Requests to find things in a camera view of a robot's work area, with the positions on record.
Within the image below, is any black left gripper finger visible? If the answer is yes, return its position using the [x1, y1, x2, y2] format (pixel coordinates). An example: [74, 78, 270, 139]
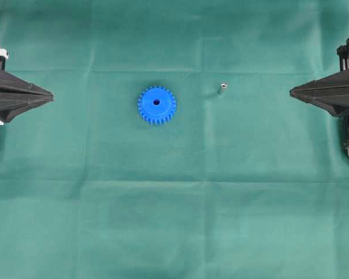
[0, 69, 53, 96]
[0, 93, 54, 122]

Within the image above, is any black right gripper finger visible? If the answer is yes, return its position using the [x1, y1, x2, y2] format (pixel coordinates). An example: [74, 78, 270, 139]
[290, 92, 349, 117]
[290, 69, 349, 96]

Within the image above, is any blue plastic gear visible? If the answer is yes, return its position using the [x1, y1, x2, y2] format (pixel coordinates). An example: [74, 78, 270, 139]
[137, 85, 177, 125]

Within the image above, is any green table cloth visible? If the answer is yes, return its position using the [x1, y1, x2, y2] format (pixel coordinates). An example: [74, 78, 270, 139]
[0, 1, 349, 278]

